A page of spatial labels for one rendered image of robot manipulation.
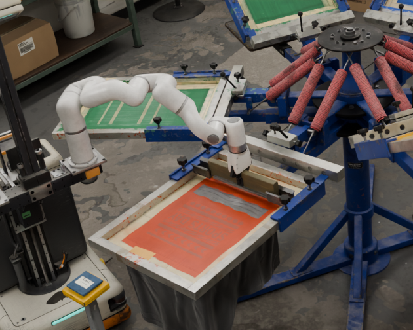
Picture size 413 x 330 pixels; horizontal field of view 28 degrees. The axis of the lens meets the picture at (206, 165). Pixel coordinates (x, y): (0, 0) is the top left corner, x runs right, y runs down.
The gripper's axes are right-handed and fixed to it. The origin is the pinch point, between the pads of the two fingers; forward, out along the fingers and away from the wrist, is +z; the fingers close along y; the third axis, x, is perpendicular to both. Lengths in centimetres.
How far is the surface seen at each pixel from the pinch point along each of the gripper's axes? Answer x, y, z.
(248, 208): 9.7, 9.3, 5.7
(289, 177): 13.8, -13.5, 2.8
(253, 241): 28.1, 27.9, 2.7
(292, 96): -24, -67, 0
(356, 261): 11, -61, 84
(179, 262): 9, 49, 6
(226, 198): -2.7, 8.5, 5.4
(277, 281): -25, -39, 96
